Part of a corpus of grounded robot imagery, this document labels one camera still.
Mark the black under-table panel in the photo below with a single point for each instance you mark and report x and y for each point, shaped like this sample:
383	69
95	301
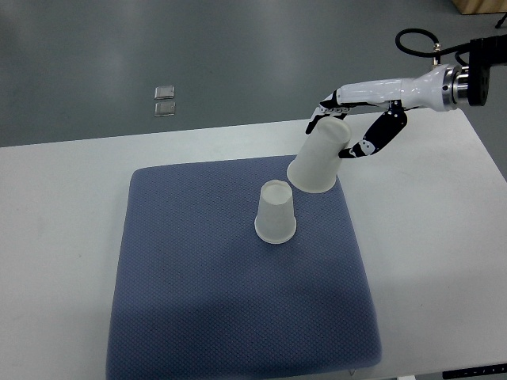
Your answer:
475	371

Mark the black stand leg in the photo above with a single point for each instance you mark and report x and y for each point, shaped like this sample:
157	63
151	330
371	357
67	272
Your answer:
501	21

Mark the upper metal floor plate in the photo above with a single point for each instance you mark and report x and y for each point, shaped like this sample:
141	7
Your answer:
164	92

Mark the blue-grey padded mat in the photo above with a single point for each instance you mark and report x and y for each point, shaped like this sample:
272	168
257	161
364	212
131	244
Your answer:
199	295

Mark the wooden furniture corner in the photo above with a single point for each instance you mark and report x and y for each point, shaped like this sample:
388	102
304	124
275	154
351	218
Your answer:
472	7

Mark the white paper cup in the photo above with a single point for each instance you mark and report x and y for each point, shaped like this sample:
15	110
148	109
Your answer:
275	221
315	167

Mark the lower metal floor plate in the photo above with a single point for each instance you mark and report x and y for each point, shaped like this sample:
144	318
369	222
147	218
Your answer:
165	108

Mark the white paper cup on mat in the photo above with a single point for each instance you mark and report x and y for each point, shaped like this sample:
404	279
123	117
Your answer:
275	221

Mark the metal floor plate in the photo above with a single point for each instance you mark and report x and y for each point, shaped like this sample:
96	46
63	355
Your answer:
165	108
164	92

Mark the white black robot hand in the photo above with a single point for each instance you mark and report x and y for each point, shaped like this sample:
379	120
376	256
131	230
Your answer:
441	90

